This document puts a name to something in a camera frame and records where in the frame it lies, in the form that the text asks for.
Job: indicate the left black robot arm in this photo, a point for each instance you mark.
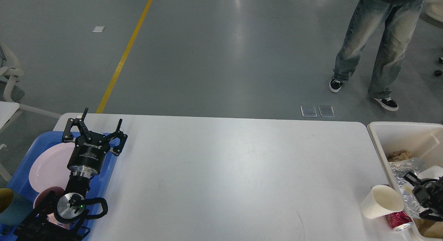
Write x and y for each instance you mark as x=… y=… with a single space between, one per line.
x=61 y=217

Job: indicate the aluminium foil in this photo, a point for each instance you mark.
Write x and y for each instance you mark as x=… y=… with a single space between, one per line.
x=399 y=169

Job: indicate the teal green mug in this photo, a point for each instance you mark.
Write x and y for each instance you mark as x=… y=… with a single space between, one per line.
x=14 y=208

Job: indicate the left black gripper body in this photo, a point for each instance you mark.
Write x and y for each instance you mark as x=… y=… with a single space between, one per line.
x=88 y=155

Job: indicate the pink plate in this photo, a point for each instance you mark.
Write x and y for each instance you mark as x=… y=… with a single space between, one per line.
x=50 y=168

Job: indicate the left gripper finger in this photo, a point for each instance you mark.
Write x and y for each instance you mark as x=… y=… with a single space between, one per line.
x=119 y=135
x=67 y=135

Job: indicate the brown paper bag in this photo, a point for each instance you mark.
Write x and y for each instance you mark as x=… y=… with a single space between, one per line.
x=429 y=228

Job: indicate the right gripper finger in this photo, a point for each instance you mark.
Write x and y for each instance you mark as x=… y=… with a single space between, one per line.
x=430 y=215
x=411 y=178

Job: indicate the clear floor plate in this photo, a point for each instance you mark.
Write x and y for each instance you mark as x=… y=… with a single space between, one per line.
x=324 y=111

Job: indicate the white paper cup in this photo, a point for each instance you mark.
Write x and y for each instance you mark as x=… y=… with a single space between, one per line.
x=432 y=172
x=381 y=200

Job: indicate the brown paper ball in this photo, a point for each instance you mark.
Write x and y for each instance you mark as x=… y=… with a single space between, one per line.
x=399 y=156

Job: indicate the beige plastic bin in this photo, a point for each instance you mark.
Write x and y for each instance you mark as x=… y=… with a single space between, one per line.
x=423 y=140

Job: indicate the blue plastic tray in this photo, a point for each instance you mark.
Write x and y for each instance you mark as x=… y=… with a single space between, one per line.
x=20 y=179

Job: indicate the red soda can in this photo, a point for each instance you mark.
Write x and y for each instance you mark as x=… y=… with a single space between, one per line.
x=399 y=221

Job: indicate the white side table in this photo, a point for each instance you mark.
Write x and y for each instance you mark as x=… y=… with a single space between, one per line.
x=7 y=110

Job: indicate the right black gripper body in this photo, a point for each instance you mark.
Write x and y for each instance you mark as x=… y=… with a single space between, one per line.
x=429 y=194

